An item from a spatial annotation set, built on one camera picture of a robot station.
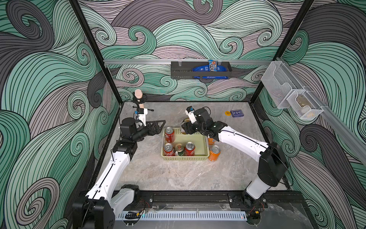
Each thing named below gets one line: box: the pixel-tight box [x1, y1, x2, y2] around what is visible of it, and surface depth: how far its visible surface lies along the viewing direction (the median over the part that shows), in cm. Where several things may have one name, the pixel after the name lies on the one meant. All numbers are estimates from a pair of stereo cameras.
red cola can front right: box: [184, 141, 196, 157], surface depth 84 cm
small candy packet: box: [208, 59, 218, 73], surface depth 92 cm
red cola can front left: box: [162, 142, 175, 157], surface depth 83 cm
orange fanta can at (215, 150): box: [207, 144, 221, 162], surface depth 83 cm
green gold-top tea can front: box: [174, 143, 184, 157], surface depth 83 cm
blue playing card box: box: [230, 109, 244, 118], surface depth 113 cm
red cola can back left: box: [164, 126, 175, 144], surface depth 92 cm
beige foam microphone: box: [134, 88, 143, 100], surface depth 89 cm
